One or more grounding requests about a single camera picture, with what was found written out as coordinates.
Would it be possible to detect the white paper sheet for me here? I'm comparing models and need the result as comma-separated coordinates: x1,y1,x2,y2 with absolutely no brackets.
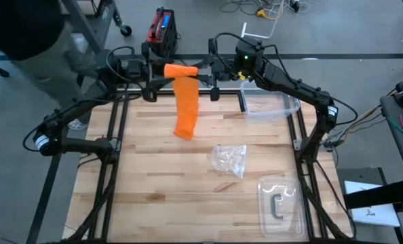
343,180,401,227

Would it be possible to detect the black flat bar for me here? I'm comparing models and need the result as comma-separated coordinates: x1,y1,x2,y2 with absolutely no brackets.
343,179,403,210

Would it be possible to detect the clear plastic container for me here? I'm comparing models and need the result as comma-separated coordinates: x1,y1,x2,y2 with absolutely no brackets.
239,79,301,123

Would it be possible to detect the black aluminium rig frame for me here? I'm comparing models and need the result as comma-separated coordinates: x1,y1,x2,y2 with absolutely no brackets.
62,86,357,244

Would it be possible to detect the red black battery box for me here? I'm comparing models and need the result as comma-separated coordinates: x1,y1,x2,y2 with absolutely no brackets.
146,7,179,60

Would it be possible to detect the white T-shaped bar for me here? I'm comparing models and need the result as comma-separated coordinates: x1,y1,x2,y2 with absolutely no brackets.
239,0,287,45

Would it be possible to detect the crumpled clear plastic bag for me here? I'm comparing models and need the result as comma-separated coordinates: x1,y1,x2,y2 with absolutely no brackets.
210,144,248,180

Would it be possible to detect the person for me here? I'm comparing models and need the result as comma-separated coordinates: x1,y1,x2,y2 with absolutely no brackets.
0,0,99,131

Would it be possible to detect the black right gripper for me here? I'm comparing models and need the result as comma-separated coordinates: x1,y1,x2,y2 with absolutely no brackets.
189,37,238,102

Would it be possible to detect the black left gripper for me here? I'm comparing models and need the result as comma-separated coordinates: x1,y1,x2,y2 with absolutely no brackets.
126,42,175,102

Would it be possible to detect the black side table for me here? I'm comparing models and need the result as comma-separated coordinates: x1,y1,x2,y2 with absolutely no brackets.
379,81,403,244

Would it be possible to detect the orange elastic bandage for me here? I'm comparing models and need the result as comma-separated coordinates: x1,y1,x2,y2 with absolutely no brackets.
163,63,201,141

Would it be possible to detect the grey rolling workbench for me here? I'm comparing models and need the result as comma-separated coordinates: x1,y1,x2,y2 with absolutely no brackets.
60,0,133,65

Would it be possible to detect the clear lid with grey handle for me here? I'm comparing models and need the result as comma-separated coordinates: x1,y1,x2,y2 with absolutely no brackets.
257,175,307,240

